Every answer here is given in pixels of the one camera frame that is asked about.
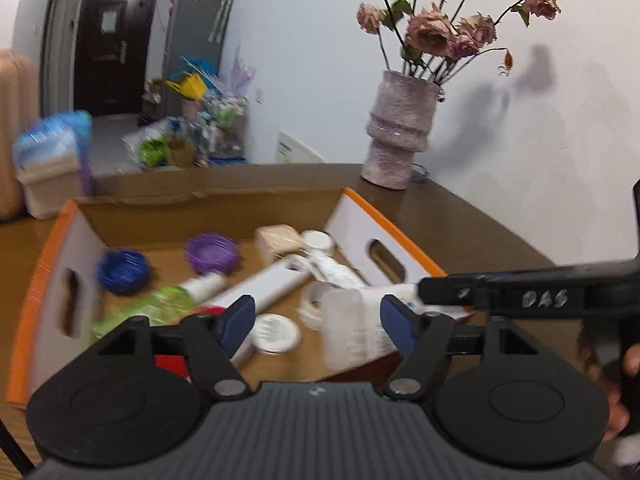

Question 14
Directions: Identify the white cosmetic tube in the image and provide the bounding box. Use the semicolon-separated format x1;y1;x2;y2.
320;284;471;372

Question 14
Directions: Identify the person's right hand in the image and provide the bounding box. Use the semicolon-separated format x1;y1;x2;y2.
577;321;630;442

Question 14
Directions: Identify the red lid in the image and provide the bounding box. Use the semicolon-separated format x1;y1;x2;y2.
154;306;224;380

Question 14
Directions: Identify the green transparent bottle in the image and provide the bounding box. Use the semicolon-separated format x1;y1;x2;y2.
93;272;227;339

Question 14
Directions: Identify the white round tin lid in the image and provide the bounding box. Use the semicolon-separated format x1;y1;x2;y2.
250;313;302;356

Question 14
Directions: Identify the purple round lid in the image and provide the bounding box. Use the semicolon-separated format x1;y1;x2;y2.
184;233;240;274

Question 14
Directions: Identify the orange cardboard box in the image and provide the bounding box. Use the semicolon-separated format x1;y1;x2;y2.
6;188;442;405

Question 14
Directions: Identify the white tape roll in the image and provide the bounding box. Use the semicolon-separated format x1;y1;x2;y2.
297;282;334;332

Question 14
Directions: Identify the blue round lid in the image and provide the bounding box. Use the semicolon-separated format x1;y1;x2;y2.
96;249;152;296

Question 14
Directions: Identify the white long tube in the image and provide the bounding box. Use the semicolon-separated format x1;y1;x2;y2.
202;255;311;314

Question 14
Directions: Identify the beige small box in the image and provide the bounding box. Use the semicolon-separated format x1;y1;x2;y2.
254;224;304;266

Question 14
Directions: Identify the white round jar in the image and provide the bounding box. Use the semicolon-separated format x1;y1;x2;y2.
300;230;335;257

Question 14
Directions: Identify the beige tissue box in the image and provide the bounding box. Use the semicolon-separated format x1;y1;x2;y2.
15;155;85;220

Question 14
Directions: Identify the pink textured vase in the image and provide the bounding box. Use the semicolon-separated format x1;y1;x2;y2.
361;70;440;191

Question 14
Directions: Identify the blue tissue pack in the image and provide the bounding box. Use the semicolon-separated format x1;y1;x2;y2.
12;110;93;195

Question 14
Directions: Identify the yellow watering can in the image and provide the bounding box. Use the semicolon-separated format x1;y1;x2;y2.
165;74;207;101

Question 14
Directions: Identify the purple coral decoration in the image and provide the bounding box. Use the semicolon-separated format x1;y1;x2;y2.
229;46;256;98

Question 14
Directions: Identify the dried pink rose bouquet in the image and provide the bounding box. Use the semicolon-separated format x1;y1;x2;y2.
356;0;561;87

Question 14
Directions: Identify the pink ribbed suitcase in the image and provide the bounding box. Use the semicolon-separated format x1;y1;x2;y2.
0;49;39;221

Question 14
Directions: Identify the dark brown entrance door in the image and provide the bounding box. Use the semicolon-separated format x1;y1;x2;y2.
73;0;156;117

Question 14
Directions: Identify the grey refrigerator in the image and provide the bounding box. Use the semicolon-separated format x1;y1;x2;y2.
162;0;237;122

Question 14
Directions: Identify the metal wire trolley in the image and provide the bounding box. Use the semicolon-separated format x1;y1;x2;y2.
198;96;248;166

